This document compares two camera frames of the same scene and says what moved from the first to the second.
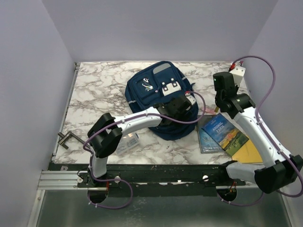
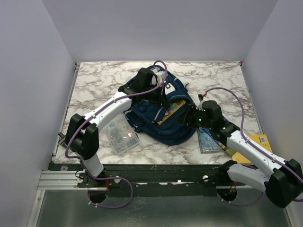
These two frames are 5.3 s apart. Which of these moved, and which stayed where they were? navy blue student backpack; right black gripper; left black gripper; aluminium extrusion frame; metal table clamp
Moved: right black gripper; left black gripper; navy blue student backpack
Stayed: aluminium extrusion frame; metal table clamp
